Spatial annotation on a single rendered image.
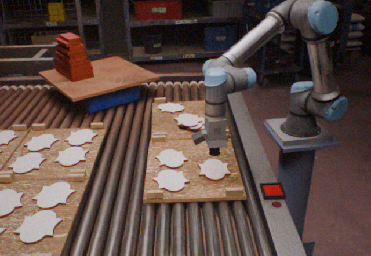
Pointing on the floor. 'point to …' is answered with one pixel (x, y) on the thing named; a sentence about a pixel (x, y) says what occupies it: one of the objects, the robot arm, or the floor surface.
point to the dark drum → (330, 41)
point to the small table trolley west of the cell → (253, 62)
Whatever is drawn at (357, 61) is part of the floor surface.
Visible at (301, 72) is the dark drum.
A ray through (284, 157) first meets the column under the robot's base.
